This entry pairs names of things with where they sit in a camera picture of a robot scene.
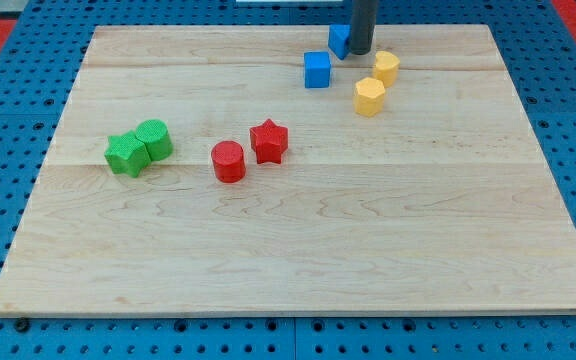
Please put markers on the blue triangle block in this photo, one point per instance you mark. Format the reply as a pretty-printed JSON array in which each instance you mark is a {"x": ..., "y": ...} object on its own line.
[{"x": 338, "y": 40}]

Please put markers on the blue cube block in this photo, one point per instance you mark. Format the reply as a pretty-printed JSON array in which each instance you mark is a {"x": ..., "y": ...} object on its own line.
[{"x": 317, "y": 69}]

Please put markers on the red star block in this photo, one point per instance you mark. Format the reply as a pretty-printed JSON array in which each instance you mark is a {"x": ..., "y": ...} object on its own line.
[{"x": 269, "y": 141}]

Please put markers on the red cylinder block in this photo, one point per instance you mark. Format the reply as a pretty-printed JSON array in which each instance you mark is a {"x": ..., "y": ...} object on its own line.
[{"x": 228, "y": 161}]

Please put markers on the yellow hexagon block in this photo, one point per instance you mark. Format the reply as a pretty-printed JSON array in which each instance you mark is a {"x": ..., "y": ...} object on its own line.
[{"x": 369, "y": 96}]

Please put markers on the green cylinder block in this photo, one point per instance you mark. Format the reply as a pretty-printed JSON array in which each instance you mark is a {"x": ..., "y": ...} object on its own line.
[{"x": 155, "y": 135}]

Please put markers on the yellow heart block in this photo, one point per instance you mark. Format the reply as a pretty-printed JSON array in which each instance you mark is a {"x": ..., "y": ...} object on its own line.
[{"x": 386, "y": 67}]

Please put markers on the light wooden board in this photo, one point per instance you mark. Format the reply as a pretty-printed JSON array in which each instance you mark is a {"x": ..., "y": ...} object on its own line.
[{"x": 440, "y": 205}]

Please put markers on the green star block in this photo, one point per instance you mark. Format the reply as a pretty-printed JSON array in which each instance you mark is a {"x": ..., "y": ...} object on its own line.
[{"x": 126, "y": 154}]

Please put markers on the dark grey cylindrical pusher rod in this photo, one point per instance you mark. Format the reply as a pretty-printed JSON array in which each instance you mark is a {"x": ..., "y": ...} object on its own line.
[{"x": 362, "y": 24}]

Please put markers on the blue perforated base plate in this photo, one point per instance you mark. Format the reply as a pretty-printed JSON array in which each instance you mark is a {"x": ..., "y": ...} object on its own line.
[{"x": 38, "y": 66}]

